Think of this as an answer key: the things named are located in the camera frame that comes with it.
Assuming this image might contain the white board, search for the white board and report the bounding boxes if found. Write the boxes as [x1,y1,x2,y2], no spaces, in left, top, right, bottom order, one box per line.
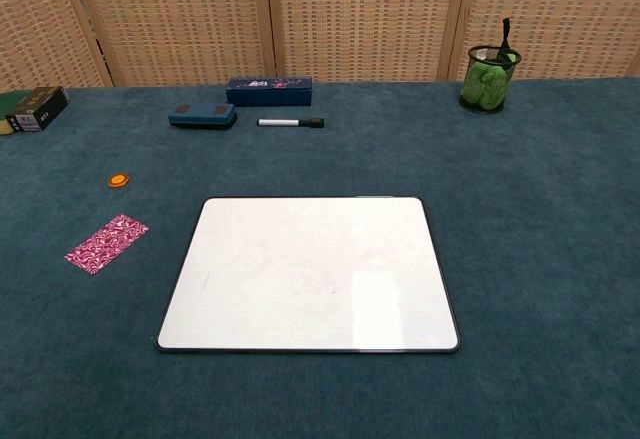
[153,195,461,356]

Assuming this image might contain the pink patterned card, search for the pink patterned card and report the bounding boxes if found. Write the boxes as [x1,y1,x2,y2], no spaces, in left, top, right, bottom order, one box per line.
[64,213,150,277]

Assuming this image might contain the green yellow sponge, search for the green yellow sponge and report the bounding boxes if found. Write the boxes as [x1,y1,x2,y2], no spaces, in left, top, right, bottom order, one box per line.
[0,90,26,137]

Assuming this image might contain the white marker black cap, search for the white marker black cap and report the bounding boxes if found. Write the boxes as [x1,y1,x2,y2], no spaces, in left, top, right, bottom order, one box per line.
[256,117,326,130]

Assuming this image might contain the black box gold print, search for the black box gold print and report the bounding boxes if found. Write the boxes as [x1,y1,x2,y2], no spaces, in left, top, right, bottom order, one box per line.
[5,85,70,132]

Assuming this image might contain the blue eraser block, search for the blue eraser block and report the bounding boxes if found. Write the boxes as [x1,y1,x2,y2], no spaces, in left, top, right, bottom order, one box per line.
[167,102,238,132]

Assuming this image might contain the green knitted toy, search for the green knitted toy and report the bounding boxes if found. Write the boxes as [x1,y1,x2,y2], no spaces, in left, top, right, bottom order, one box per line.
[461,61,512,112]

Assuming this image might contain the woven bamboo folding screen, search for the woven bamboo folding screen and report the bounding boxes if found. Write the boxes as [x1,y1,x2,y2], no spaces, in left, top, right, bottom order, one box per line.
[0,0,640,89]

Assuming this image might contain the dark blue rectangular box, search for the dark blue rectangular box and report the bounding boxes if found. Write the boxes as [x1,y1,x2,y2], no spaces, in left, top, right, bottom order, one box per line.
[225,76,314,108]

